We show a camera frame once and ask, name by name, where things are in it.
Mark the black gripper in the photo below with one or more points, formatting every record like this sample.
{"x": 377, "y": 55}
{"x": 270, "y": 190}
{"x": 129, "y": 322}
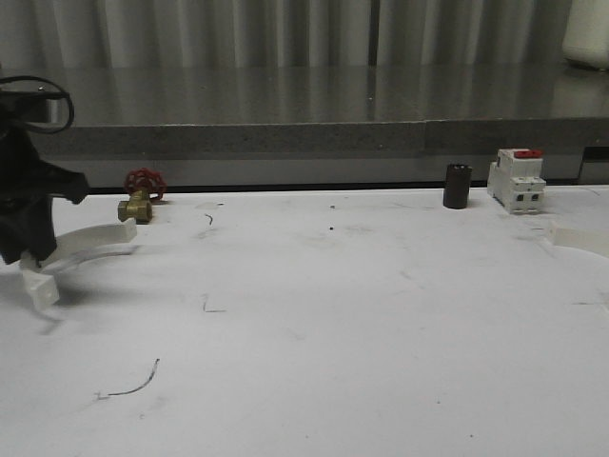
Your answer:
{"x": 28, "y": 183}

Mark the white half pipe clamp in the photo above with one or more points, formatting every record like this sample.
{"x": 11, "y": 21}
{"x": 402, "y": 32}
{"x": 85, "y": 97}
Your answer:
{"x": 41, "y": 287}

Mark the brass valve red handwheel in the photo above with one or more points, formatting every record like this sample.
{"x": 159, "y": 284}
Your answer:
{"x": 144, "y": 187}

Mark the grey stone counter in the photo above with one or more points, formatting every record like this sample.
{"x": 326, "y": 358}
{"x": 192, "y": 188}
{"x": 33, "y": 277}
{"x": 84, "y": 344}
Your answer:
{"x": 368, "y": 112}

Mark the dark brown cylindrical coupling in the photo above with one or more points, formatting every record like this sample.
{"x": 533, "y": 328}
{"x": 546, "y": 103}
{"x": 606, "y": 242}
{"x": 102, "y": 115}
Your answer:
{"x": 457, "y": 186}

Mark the white container on counter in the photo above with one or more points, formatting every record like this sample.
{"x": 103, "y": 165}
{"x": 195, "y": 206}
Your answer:
{"x": 585, "y": 42}

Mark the white circuit breaker red switch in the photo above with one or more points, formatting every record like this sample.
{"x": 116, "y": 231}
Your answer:
{"x": 514, "y": 180}

